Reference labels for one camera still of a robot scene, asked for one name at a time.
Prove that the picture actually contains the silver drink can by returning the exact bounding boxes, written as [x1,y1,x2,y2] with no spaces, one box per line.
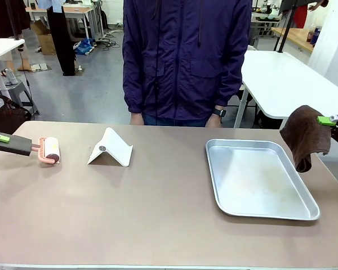
[3,67,18,86]

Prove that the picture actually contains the wooden workbench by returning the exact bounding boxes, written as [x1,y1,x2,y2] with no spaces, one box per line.
[270,26,316,53]

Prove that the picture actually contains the blue plastic bag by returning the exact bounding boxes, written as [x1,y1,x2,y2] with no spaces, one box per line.
[73,38,96,56]

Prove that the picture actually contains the white table with pole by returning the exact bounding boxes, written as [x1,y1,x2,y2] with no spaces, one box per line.
[0,0,26,99]

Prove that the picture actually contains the brown cloth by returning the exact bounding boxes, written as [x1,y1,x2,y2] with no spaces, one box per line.
[279,105,332,173]

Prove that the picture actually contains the white folded roller stand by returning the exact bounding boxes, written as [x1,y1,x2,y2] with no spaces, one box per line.
[86,127,134,168]

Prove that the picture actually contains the person's right hand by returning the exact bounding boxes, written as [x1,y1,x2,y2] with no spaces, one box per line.
[129,111,145,126]

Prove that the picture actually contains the white side table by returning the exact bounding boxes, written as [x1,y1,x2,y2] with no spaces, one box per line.
[233,49,338,129]

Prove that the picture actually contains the grey metal stool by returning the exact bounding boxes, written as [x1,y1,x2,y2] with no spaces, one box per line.
[0,80,41,116]

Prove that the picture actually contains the silver metal tray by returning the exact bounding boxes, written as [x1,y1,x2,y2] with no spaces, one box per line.
[204,138,321,221]

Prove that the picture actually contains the cardboard box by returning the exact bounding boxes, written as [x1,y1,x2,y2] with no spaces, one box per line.
[30,20,57,56]

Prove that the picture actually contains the person's left hand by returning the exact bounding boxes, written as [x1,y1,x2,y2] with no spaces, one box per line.
[206,113,224,128]

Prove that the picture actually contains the dark drink bottle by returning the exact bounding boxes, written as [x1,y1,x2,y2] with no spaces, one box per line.
[308,25,323,45]

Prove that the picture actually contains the person in black trousers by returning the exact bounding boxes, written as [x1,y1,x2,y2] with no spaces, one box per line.
[46,0,77,77]

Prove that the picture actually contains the wooden top background desk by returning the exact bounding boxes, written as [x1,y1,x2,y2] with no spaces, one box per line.
[25,5,105,43]

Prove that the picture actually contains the person in red shirt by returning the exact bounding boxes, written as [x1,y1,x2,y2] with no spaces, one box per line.
[294,0,331,29]

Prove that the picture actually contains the black stand pole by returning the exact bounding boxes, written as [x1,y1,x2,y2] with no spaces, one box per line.
[275,0,299,54]

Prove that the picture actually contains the pink lint roller black handle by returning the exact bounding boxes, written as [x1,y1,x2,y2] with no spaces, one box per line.
[0,134,61,165]

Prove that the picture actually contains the person in purple jacket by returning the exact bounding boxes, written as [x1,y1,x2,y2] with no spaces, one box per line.
[122,0,253,128]

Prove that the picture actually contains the dark brown bag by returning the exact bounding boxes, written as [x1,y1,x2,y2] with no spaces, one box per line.
[0,94,33,136]

